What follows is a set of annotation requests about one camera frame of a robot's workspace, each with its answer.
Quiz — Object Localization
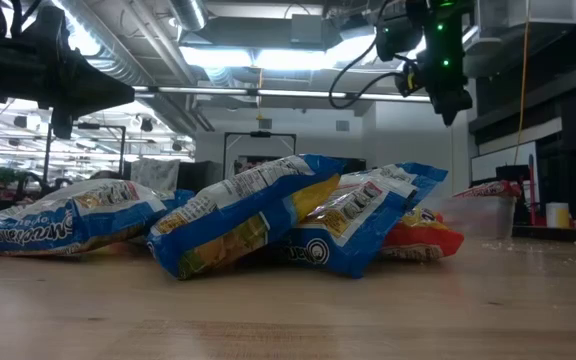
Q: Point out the patterned red cloth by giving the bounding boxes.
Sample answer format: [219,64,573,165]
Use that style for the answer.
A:
[232,155,284,175]

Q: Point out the clear plastic bin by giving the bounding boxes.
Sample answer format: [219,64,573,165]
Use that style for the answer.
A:
[425,194,518,241]

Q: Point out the red Maruchan ramen packet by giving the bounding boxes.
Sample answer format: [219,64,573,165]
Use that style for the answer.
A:
[451,180,524,200]

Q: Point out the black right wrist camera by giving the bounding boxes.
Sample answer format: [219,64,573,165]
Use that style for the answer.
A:
[375,13,423,62]

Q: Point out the blue Maruchan ramen packet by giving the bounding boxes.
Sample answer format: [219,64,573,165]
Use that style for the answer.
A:
[277,161,449,280]
[0,178,195,257]
[146,153,345,281]

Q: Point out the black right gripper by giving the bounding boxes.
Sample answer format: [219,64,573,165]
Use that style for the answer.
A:
[395,49,475,127]

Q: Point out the grey ceiling air unit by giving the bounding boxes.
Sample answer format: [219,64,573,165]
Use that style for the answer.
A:
[290,13,330,51]

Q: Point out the black aluminium table frame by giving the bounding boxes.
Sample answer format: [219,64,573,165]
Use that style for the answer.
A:
[511,224,576,247]

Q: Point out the long ceiling light bar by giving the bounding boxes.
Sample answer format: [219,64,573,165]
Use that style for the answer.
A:
[132,85,432,104]

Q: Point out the black gantry frame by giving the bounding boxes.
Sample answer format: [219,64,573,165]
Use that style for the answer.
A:
[222,130,298,181]
[42,122,127,184]

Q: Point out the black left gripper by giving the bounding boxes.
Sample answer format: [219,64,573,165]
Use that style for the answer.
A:
[0,5,136,142]

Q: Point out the white ceiling air duct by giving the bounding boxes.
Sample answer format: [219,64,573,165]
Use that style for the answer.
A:
[462,0,576,56]

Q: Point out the green potted plant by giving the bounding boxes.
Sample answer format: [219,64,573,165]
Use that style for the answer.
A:
[0,166,20,190]

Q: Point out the grey plastic cover sheet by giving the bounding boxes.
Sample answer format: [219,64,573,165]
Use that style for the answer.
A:
[130,158,182,192]

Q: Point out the white and yellow canister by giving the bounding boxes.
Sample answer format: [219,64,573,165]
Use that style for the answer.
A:
[545,201,571,230]

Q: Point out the bright ceiling light panel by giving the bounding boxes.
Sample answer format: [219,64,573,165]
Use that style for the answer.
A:
[177,44,342,72]

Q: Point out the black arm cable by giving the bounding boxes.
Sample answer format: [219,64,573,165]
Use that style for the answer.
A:
[327,29,409,110]

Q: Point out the yellow power cable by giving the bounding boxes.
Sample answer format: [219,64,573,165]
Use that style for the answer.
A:
[512,0,532,166]

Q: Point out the silver ventilation duct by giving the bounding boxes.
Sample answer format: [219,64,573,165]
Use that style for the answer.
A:
[50,0,204,136]
[167,0,210,32]

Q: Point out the orange Maruchan ramen packet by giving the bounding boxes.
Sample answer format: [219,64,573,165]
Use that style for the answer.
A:
[379,206,466,263]

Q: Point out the whiteboard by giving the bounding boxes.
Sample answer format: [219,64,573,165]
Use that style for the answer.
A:
[470,141,540,199]

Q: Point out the red pole stand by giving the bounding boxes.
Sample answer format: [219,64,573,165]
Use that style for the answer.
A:
[526,153,549,227]

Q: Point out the black monitor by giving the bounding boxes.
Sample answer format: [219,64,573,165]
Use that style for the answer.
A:
[343,157,368,174]

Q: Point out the black cabinet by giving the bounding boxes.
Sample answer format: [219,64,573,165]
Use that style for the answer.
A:
[177,160,224,194]

